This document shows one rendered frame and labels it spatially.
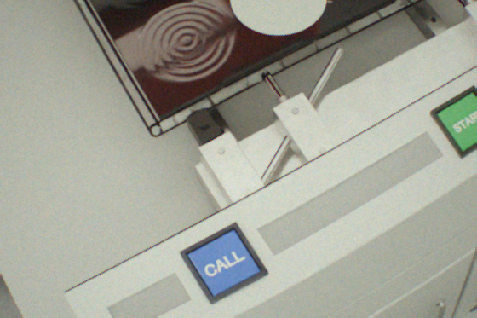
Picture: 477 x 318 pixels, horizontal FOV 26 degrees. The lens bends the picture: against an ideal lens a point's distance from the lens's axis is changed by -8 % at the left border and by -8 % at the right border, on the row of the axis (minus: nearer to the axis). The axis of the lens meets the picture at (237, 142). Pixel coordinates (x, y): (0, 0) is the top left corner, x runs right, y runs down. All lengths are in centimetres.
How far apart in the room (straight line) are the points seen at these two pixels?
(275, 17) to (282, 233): 27
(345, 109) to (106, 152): 26
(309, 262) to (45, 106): 40
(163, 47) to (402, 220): 32
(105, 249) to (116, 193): 6
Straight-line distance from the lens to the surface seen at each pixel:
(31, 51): 125
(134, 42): 112
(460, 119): 99
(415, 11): 120
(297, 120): 105
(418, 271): 112
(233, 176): 102
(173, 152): 114
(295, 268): 93
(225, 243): 93
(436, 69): 111
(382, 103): 109
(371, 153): 97
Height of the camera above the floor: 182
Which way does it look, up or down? 61 degrees down
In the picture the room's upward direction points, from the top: 10 degrees counter-clockwise
